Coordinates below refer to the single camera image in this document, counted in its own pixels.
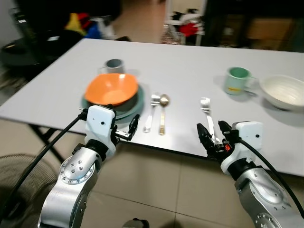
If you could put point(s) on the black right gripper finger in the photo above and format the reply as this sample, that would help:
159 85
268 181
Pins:
226 132
205 140

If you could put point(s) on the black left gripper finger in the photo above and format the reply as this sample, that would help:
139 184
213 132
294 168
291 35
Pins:
134 124
125 137

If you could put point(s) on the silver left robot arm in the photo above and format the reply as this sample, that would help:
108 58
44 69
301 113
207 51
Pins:
76 180

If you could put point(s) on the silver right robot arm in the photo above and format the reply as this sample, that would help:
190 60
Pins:
261 194

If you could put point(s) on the green plate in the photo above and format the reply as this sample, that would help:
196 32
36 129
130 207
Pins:
135 108

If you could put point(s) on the silver fork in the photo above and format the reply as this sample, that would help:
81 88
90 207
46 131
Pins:
206 108
152 111

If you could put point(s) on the gold spoon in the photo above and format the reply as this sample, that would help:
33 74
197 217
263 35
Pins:
163 114

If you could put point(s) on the orange bowl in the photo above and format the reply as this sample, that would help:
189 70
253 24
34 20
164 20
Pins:
111 88

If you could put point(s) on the green mug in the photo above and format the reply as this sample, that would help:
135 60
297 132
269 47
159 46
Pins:
236 81

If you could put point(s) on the grey mug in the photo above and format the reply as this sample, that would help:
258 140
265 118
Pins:
114 66

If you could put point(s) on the white bowl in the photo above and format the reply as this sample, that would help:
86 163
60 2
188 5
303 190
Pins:
282 92

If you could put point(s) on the blue bag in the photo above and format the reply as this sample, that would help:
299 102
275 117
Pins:
93 31

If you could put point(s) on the black floor fan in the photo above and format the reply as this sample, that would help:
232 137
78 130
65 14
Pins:
21 178

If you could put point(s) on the red cloth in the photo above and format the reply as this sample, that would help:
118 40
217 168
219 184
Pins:
189 29

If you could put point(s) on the brown cardboard box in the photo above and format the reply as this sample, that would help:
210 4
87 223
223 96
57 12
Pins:
268 29

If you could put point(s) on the yellow bag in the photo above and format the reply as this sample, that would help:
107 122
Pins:
72 23

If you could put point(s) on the black chair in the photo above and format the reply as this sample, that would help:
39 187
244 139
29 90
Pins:
21 52

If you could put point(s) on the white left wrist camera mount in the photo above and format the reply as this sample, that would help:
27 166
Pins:
99 122

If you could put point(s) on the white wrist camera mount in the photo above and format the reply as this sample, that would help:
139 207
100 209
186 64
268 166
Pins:
249 135
99 122

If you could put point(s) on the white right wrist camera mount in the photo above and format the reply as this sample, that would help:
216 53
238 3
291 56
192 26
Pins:
249 135

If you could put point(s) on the black table frame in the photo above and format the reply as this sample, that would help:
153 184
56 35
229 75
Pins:
47 140

